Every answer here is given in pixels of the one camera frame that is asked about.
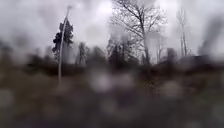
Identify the dark evergreen tree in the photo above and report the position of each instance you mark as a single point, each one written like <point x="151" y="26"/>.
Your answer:
<point x="118" y="56"/>

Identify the large bare tree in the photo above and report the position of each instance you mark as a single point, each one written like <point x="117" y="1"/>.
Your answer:
<point x="143" y="31"/>

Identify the dark grey path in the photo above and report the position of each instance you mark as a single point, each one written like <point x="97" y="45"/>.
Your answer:
<point x="83" y="116"/>

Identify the row of dark bushes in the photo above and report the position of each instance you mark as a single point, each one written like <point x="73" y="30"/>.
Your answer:
<point x="36" y="65"/>

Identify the slender bare tree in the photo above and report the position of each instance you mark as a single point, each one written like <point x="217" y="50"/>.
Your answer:
<point x="182" y="31"/>

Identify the brown grass ground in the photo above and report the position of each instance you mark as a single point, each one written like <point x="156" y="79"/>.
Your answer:
<point x="36" y="83"/>

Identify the pale lamp post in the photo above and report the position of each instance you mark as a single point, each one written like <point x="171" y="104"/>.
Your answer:
<point x="61" y="50"/>

